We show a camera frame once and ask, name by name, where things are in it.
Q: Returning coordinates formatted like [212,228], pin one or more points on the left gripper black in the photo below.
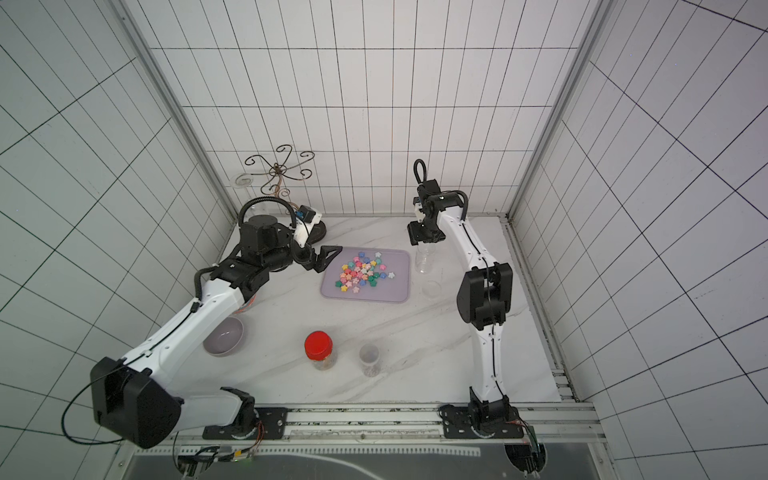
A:
[322,263]

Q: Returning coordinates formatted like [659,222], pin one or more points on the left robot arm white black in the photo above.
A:
[132,397]

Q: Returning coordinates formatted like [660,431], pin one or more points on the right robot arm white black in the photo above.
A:
[483,301]

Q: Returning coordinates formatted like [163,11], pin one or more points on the hanging wine glass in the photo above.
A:
[243,187]

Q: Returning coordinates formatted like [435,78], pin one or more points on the small clear jar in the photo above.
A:
[370,360]

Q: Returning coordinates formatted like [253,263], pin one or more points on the metal glass holder stand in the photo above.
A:
[279,171]

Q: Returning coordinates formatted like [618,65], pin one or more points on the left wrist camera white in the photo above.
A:
[310,228]

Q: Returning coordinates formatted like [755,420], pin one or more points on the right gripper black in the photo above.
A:
[424,231]

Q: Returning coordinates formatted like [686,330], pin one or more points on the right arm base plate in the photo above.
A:
[497,420]

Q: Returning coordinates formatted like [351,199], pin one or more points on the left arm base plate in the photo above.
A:
[266,423]

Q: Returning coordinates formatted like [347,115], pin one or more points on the lilac plastic tray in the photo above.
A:
[360,274]

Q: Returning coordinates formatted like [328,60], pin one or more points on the lilac bowl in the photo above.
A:
[225,337]

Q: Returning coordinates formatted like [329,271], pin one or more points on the red lid candy jar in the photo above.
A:
[319,349]

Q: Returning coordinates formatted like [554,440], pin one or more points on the aluminium mounting rail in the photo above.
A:
[389,428]

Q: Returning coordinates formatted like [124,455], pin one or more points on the clear jar with colourful candies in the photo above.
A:
[425,257]

